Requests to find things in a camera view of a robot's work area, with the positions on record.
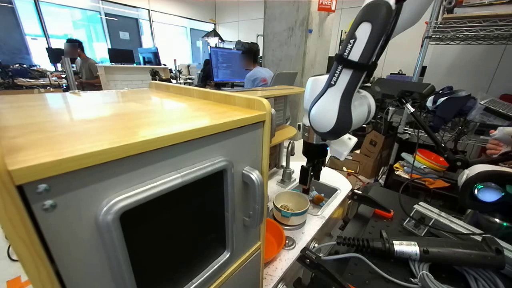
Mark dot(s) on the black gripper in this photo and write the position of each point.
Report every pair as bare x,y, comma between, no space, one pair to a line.
315,150

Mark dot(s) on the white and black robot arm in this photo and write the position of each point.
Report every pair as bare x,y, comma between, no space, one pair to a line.
341,97

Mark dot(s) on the grey stove knob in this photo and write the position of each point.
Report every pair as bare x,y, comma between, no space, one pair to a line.
290,244

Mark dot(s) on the grey toy sink basin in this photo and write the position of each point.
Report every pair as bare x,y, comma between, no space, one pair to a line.
327,191

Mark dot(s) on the grey toy faucet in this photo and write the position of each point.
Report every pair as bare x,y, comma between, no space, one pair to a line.
288,170

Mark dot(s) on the flat brown cardboard box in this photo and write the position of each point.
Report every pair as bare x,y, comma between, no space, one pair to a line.
346,167

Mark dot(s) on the white paper sheet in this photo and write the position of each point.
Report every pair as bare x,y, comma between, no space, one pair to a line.
344,146

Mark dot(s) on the orange plastic bowl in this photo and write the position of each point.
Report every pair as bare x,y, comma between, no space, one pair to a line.
272,242

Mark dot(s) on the black perforated base board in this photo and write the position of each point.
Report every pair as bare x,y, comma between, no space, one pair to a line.
384,230

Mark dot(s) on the grey laptop on shelf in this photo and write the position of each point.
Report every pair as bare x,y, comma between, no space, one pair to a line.
285,79

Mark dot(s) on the man in light blue shirt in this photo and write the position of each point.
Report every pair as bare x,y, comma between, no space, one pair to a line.
258,78

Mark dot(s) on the stack of orange plates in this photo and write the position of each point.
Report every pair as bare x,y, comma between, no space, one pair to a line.
432,159

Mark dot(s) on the black stand pole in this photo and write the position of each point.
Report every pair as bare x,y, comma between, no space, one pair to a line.
426,130

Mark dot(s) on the black flat device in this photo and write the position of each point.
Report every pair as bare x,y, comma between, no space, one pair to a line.
402,89

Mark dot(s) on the monitor with blue screen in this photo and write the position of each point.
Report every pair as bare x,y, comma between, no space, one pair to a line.
226,66

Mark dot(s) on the person in dark clothes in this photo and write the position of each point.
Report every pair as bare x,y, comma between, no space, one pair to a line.
205,74

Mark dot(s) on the white round device blue light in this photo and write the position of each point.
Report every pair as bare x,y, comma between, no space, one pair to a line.
474,174

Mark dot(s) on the black pendant lamp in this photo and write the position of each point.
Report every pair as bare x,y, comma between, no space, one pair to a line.
213,38

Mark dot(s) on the silver laptop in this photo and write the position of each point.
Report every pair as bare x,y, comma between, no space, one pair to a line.
498,106

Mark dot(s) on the white desk partition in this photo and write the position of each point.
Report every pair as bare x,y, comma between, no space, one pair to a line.
128,78

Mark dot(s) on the man in brown shirt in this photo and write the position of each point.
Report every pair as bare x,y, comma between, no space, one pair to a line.
88,73

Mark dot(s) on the aluminium rail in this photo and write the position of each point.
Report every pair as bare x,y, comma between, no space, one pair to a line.
437,214

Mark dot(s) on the orange wall sign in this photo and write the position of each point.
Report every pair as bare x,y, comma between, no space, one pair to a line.
327,6

